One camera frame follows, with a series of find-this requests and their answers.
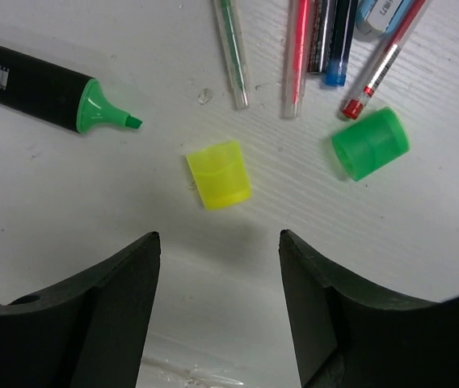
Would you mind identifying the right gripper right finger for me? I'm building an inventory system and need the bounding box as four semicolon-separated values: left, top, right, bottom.
279;230;459;387

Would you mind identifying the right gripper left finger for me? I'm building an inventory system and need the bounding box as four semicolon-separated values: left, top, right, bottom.
0;232;161;387

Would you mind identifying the yellow highlighter cap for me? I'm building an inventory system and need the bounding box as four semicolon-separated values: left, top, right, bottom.
186;141;252;210

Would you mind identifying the green highlighter cap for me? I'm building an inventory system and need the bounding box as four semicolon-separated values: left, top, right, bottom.
331;107;411;181

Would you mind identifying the black green highlighter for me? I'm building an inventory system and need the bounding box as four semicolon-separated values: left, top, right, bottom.
0;46;142;134

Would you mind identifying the clear red pen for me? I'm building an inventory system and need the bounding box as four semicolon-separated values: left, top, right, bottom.
341;0;432;120

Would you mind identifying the light blue mechanical pencil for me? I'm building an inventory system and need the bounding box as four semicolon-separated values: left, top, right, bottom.
356;0;413;39

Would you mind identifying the black blue pen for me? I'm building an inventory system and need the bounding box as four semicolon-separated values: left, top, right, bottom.
307;0;359;87

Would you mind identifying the clear pink pen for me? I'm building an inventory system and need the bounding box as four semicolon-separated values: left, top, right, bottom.
282;0;313;119

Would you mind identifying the clear green pen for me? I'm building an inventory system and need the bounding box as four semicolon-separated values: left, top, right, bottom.
213;0;250;109

